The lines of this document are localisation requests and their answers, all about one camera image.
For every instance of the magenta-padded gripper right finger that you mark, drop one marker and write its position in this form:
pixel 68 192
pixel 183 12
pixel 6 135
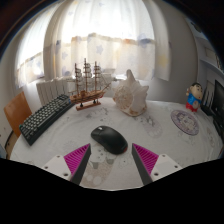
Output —
pixel 148 160

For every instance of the large white conch shell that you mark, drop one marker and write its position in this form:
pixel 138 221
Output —
pixel 131 98

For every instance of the white radiator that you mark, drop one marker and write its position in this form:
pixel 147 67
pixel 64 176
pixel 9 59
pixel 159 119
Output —
pixel 50 90

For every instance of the brown wooden chair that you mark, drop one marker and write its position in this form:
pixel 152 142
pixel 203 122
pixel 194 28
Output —
pixel 16 111

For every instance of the black keyboard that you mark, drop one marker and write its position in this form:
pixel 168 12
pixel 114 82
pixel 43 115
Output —
pixel 45 117

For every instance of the white printed tablecloth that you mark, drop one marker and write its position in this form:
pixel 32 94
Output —
pixel 156 143

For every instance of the black router with antennas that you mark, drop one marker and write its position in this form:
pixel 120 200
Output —
pixel 207 105

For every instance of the cartoon boy figurine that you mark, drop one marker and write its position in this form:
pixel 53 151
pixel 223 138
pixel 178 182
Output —
pixel 194 98

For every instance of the round purple mouse pad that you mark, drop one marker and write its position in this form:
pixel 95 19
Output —
pixel 185 122

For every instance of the wooden model sailing ship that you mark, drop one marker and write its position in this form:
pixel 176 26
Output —
pixel 86 96

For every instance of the white star-print curtain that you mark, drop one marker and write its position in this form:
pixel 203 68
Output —
pixel 110 40

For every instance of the black monitor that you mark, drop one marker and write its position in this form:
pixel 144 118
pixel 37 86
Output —
pixel 219 100

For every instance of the white shelf unit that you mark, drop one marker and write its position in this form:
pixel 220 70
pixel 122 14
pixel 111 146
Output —
pixel 208 50

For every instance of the black computer mouse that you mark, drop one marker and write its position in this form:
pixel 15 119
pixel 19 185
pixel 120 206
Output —
pixel 108 139

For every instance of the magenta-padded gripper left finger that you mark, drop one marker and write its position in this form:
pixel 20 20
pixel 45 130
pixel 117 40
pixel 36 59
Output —
pixel 75 159

